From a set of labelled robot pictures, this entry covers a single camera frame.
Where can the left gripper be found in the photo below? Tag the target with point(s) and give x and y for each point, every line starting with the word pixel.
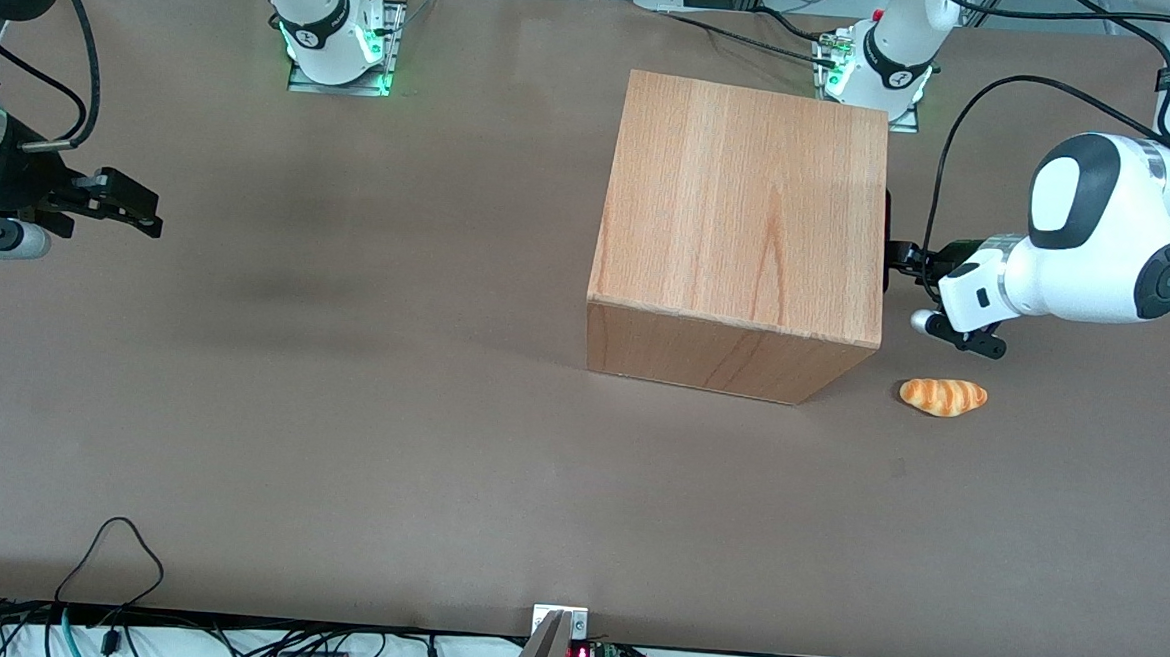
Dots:
pixel 952 256

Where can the silver metal camera bracket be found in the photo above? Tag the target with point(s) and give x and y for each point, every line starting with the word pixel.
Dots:
pixel 580 624

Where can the striped croissant bread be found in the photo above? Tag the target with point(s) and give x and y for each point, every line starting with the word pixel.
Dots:
pixel 943 396

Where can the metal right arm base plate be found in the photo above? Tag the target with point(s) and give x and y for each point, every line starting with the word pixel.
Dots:
pixel 395 48

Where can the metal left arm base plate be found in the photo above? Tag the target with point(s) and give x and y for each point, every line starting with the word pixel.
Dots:
pixel 906 122

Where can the light wooden drawer cabinet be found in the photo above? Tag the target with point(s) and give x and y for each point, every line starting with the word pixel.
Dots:
pixel 742 207

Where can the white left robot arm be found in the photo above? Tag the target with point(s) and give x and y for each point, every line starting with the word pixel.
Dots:
pixel 1100 255

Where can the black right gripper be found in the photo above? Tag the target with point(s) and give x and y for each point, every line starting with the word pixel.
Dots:
pixel 20 189

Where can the red digit display module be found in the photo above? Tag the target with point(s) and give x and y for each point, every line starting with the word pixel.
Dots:
pixel 580 656

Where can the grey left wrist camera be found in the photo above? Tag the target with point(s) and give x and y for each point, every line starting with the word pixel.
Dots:
pixel 921 321

